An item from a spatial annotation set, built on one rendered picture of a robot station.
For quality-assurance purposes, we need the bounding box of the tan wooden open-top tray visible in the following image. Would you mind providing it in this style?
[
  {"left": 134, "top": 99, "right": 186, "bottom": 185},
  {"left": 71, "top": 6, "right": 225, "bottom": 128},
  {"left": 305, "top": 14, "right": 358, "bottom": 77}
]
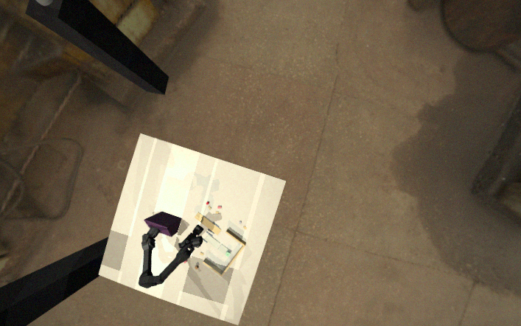
[{"left": 203, "top": 229, "right": 246, "bottom": 277}]

